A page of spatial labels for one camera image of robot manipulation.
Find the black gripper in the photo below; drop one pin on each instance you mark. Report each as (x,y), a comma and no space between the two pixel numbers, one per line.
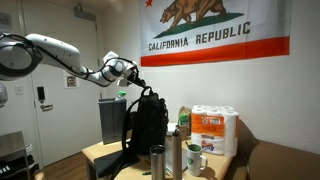
(132,76)

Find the black backpack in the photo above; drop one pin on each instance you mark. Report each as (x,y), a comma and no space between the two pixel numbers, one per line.
(150,125)

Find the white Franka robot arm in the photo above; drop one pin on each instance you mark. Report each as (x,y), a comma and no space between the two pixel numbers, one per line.
(56,53)

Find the green capped plastic bottle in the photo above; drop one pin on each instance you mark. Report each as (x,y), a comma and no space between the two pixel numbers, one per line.
(121,95)

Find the grey rectangular bin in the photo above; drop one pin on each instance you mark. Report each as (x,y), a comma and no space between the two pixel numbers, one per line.
(111,121)

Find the small portrait photo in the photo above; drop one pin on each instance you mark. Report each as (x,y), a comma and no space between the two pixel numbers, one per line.
(71,81)

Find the white door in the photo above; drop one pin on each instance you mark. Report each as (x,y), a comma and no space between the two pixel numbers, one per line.
(76,116)

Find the stirrer stick in mug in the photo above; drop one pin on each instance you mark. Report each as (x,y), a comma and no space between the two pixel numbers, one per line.
(187,145)

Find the steel tumbler cup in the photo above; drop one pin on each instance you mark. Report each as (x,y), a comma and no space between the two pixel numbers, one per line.
(157,163)

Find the grey laptop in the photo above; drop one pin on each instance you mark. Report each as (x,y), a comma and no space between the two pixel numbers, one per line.
(169,160)

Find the tall slim steel bottle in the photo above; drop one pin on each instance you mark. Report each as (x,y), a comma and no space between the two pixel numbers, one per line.
(177,156)

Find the dark tablet cover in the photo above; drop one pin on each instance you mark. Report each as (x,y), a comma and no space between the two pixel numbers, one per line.
(106,164)

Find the paper towel roll pack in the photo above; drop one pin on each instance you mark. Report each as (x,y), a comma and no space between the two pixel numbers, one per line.
(215,130)

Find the grey door closer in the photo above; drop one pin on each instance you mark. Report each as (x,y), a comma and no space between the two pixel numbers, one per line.
(84,14)

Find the California Republic flag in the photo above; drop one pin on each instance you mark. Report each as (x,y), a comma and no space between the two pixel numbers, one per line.
(213,33)

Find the green pen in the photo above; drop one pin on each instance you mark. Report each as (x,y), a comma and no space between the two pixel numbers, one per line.
(146,173)

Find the white mug green logo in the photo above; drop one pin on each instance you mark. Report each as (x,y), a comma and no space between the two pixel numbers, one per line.
(194,161)

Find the grey metal cabinet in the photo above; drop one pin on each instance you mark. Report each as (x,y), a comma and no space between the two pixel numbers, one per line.
(13,156)

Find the brown couch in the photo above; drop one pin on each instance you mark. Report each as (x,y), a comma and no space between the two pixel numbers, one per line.
(283,163)

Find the white light switch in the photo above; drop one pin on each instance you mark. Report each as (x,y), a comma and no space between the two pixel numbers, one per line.
(19,90)

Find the white wall dispenser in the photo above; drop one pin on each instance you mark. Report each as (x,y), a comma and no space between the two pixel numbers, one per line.
(2,95)

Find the grey wall sign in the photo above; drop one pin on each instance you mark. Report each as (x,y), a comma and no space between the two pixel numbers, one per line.
(5,22)

